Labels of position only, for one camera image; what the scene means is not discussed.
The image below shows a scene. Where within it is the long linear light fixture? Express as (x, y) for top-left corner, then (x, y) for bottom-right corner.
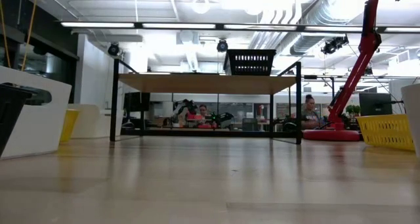
(60, 21), (420, 34)

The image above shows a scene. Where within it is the black aluminium rig frame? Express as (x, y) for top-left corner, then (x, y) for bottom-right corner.
(120, 127), (303, 139)

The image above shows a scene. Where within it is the black plastic basket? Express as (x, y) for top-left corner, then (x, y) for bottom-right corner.
(222, 49), (278, 76)
(0, 82), (33, 158)

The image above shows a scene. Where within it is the silver ventilation duct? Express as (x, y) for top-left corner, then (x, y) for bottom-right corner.
(288, 0), (365, 56)

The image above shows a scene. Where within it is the yellow plastic basket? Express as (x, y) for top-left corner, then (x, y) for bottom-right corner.
(356, 114), (416, 152)
(59, 108), (80, 143)

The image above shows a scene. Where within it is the black ceiling track light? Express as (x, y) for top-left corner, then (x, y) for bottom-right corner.
(320, 35), (350, 55)

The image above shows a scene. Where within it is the yellow hanging cable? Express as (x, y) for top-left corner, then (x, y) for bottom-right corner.
(20, 0), (37, 71)
(0, 0), (11, 69)

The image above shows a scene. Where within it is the red desk lamp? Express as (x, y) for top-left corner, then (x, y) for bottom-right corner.
(302, 0), (383, 142)

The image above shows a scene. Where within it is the green potted plant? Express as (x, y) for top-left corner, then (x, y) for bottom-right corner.
(345, 104), (362, 117)

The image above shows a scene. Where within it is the white plastic basket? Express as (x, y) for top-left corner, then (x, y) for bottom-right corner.
(68, 104), (125, 139)
(0, 65), (72, 160)
(400, 83), (420, 159)

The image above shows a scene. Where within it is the wooden shelf with black frame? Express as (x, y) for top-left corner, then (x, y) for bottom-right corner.
(110, 58), (303, 145)

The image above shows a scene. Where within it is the black computer monitor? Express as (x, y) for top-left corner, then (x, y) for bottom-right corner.
(123, 92), (151, 112)
(358, 92), (394, 118)

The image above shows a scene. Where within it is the person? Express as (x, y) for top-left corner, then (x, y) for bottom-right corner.
(198, 104), (211, 120)
(300, 94), (325, 130)

